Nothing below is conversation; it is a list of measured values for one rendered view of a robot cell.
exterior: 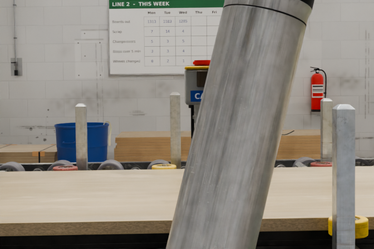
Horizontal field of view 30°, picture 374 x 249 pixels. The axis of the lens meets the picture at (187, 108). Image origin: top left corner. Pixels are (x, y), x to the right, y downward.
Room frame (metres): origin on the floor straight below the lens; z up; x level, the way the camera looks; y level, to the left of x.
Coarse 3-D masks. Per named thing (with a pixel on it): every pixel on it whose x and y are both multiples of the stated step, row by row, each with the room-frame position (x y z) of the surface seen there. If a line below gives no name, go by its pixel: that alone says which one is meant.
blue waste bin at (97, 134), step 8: (56, 128) 6.89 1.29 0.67; (64, 128) 6.79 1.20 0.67; (72, 128) 6.75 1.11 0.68; (88, 128) 6.77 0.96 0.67; (96, 128) 6.82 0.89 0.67; (104, 128) 6.91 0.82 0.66; (56, 136) 6.92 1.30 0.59; (64, 136) 6.80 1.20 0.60; (72, 136) 6.76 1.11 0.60; (88, 136) 6.78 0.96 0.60; (96, 136) 6.82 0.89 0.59; (104, 136) 6.91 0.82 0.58; (64, 144) 6.81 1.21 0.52; (72, 144) 6.77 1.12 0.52; (88, 144) 6.78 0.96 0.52; (96, 144) 6.83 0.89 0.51; (104, 144) 6.92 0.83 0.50; (64, 152) 6.82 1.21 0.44; (72, 152) 6.78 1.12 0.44; (88, 152) 6.79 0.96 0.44; (96, 152) 6.83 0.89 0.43; (104, 152) 6.93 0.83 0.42; (72, 160) 6.78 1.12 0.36; (88, 160) 6.79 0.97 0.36; (96, 160) 6.83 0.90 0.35; (104, 160) 6.93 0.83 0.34
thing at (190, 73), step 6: (186, 66) 1.26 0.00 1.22; (192, 66) 1.26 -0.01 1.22; (198, 66) 1.26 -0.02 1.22; (204, 66) 1.26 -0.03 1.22; (186, 72) 1.25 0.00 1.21; (192, 72) 1.25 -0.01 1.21; (186, 78) 1.25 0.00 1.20; (192, 78) 1.25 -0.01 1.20; (186, 84) 1.25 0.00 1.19; (192, 84) 1.25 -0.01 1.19; (186, 90) 1.25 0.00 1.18; (192, 90) 1.25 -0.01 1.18; (198, 90) 1.26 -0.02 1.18; (186, 96) 1.25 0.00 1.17; (186, 102) 1.25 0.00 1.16; (192, 102) 1.25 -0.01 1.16; (198, 102) 1.25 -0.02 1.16
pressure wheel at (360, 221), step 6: (360, 216) 1.43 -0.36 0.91; (330, 222) 1.41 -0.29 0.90; (360, 222) 1.38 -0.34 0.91; (366, 222) 1.39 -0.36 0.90; (330, 228) 1.41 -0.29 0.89; (360, 228) 1.38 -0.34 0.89; (366, 228) 1.39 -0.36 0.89; (330, 234) 1.41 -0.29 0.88; (360, 234) 1.38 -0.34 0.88; (366, 234) 1.39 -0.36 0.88
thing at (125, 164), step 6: (72, 162) 2.89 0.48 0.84; (90, 162) 2.88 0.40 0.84; (96, 162) 2.88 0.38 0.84; (102, 162) 2.88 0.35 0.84; (120, 162) 2.88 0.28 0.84; (126, 162) 2.88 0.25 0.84; (132, 162) 2.88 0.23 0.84; (138, 162) 2.88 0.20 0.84; (144, 162) 2.88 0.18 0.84; (150, 162) 2.88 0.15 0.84; (276, 162) 2.90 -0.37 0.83; (282, 162) 2.90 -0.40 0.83; (288, 162) 2.90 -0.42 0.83; (24, 168) 2.87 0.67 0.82; (30, 168) 2.87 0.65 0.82; (96, 168) 2.88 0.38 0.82; (126, 168) 2.88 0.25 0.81; (144, 168) 2.88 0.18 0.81
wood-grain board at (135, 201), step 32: (0, 192) 1.81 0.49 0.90; (32, 192) 1.81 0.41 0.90; (64, 192) 1.80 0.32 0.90; (96, 192) 1.80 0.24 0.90; (128, 192) 1.79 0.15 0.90; (160, 192) 1.78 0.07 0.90; (288, 192) 1.76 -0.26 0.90; (320, 192) 1.76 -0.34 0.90; (0, 224) 1.44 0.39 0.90; (32, 224) 1.44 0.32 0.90; (64, 224) 1.44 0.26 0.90; (96, 224) 1.44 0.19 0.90; (128, 224) 1.44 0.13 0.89; (160, 224) 1.45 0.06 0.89; (288, 224) 1.45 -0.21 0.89; (320, 224) 1.46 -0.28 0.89
